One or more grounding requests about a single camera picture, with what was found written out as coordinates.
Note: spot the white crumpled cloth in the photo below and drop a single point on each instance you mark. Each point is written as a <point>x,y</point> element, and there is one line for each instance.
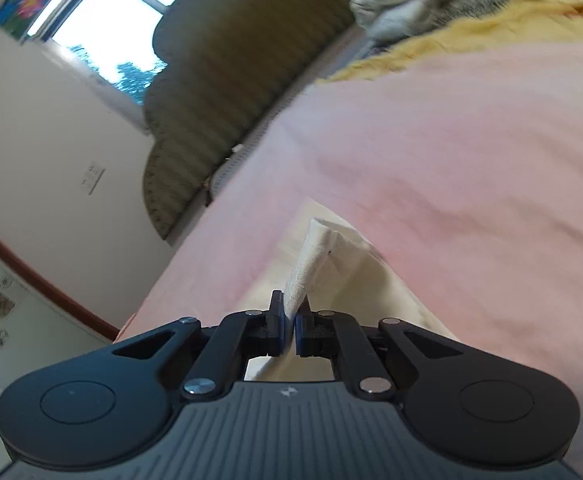
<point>401,0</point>

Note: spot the cream white blanket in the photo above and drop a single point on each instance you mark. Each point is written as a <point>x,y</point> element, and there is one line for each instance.
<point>321,260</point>

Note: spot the brown wooden frame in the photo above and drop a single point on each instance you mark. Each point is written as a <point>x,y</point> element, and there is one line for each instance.
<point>46,285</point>

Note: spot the olive green padded headboard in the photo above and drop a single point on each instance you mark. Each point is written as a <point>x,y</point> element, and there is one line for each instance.
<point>231,60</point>

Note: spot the white wall socket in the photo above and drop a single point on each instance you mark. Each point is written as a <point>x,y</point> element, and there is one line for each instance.
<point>93,178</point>

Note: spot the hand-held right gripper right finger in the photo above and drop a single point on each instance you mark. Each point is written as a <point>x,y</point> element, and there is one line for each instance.
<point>299,332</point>

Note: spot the yellow blanket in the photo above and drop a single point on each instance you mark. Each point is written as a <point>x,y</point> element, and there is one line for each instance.
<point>496,25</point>

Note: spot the window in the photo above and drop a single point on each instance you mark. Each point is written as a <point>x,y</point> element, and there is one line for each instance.
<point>101,20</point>

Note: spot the white wardrobe with flower prints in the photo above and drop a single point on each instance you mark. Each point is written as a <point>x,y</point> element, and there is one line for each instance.
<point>16,320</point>

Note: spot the pink floral bed blanket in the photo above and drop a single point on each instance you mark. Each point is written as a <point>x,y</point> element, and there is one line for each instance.
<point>446,160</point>

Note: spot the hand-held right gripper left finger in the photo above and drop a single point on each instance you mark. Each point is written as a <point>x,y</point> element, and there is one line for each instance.
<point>280,331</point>

